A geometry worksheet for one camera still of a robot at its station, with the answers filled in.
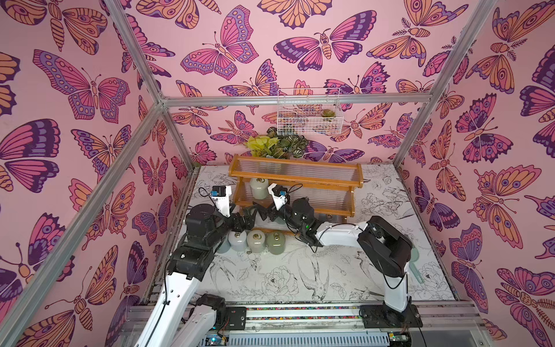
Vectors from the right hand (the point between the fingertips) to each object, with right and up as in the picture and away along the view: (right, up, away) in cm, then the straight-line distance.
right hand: (264, 191), depth 82 cm
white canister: (-11, -19, +3) cm, 22 cm away
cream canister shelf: (-4, -19, +3) cm, 20 cm away
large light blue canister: (-16, -22, +5) cm, 28 cm away
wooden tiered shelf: (+25, +1, +9) cm, 27 cm away
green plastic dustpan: (+60, -27, +4) cm, 66 cm away
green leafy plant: (+3, +21, +17) cm, 27 cm away
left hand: (-5, -4, -11) cm, 13 cm away
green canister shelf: (+4, -20, +2) cm, 21 cm away
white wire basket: (+19, +35, +13) cm, 42 cm away
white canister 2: (-2, +2, +1) cm, 3 cm away
